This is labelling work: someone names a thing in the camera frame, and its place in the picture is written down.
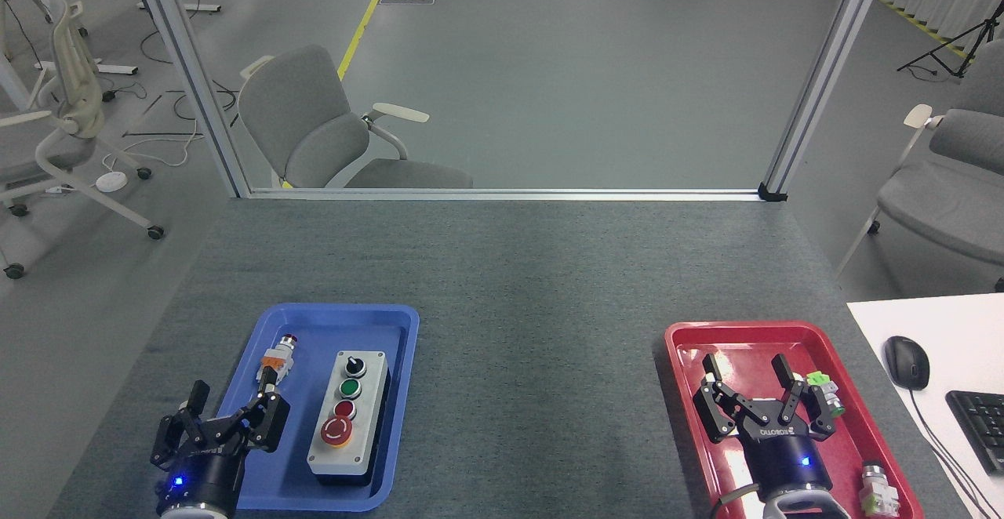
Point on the silver aluminium post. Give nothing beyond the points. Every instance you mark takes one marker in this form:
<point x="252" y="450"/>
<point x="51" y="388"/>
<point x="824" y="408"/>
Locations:
<point x="827" y="72"/>
<point x="192" y="80"/>

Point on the white desk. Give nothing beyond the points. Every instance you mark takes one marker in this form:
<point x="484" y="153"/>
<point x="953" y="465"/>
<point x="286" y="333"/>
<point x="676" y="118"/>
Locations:
<point x="965" y="323"/>

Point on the silver aluminium rail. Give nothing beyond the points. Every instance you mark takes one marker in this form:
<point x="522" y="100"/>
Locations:
<point x="502" y="194"/>

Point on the black computer mouse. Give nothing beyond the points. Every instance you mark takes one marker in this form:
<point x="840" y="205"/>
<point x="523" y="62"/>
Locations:
<point x="907" y="362"/>

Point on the green push button switch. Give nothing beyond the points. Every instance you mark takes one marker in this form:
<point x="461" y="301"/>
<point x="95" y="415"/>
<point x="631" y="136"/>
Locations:
<point x="822" y="380"/>

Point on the grey control box with buttons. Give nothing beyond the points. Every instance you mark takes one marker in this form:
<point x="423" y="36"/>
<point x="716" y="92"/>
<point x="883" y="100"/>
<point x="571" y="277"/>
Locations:
<point x="349" y="440"/>

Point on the grey chair with white armrests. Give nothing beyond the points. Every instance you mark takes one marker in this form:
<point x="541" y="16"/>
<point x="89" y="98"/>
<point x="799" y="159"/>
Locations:
<point x="314" y="127"/>

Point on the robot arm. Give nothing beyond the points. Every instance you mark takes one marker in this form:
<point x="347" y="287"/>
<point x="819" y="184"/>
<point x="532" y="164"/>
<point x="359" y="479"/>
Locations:
<point x="800" y="507"/>
<point x="196" y="514"/>

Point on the red plastic tray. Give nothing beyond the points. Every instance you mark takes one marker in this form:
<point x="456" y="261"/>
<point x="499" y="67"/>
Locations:
<point x="753" y="339"/>

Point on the black tripod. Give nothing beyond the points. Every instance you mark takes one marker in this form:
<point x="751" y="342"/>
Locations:
<point x="966" y="47"/>

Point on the blue plastic tray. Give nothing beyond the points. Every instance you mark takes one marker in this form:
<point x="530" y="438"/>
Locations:
<point x="392" y="331"/>

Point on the grey armchair with white frame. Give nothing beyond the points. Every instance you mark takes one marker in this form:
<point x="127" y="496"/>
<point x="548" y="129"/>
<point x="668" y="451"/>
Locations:
<point x="949" y="197"/>

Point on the black keyboard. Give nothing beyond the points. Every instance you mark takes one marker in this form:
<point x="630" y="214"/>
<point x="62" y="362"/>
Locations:
<point x="984" y="425"/>

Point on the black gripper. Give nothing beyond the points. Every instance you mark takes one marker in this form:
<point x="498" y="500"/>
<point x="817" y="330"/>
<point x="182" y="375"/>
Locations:
<point x="788" y="460"/>
<point x="200" y="484"/>

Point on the white round floor socket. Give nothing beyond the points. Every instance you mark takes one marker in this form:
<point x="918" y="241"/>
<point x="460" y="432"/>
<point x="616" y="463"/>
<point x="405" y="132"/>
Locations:
<point x="111" y="182"/>

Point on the black corner bracket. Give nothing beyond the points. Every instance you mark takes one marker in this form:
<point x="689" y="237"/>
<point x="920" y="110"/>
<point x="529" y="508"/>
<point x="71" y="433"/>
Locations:
<point x="772" y="193"/>

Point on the red push button orange switch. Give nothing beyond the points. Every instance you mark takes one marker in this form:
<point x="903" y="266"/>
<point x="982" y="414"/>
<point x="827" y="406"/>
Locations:
<point x="278" y="356"/>

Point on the white mesh office chair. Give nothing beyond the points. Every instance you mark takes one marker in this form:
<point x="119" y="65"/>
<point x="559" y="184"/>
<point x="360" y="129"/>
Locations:
<point x="70" y="111"/>

